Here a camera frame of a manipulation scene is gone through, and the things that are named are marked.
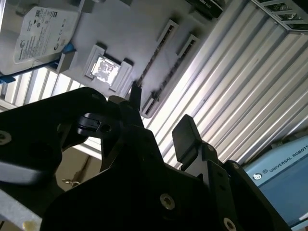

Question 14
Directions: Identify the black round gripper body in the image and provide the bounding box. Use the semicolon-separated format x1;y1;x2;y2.
39;167;212;231

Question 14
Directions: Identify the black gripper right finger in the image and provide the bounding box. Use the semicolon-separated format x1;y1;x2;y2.
172;114;292;231

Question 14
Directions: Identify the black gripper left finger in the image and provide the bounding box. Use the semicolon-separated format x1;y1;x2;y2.
0;83;183;217

